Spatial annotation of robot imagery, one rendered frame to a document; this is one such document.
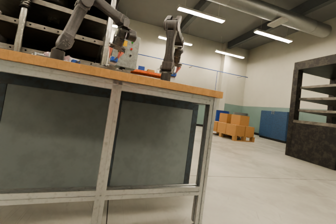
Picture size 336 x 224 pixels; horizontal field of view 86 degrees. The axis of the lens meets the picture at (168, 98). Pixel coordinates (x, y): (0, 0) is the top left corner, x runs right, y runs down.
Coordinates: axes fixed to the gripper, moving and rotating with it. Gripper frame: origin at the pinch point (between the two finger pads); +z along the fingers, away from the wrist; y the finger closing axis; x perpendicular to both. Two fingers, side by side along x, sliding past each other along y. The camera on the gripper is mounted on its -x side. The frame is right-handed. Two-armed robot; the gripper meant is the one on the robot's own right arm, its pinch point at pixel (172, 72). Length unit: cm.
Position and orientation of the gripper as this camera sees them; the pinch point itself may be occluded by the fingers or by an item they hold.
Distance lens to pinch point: 150.2
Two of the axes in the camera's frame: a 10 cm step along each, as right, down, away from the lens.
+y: -9.7, -1.5, -2.1
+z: -2.3, 8.8, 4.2
